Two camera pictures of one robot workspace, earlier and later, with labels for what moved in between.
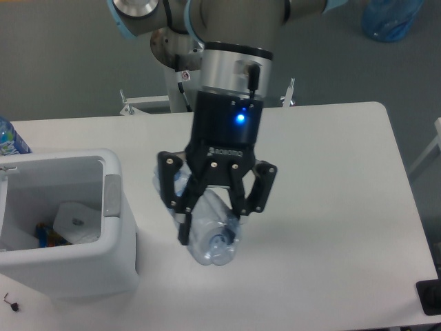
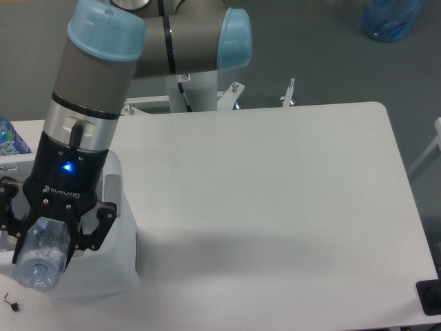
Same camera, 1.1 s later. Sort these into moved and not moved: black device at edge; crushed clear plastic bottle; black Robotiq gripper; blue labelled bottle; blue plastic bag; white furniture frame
Moved: crushed clear plastic bottle; black Robotiq gripper
Not moved: white furniture frame; blue plastic bag; blue labelled bottle; black device at edge
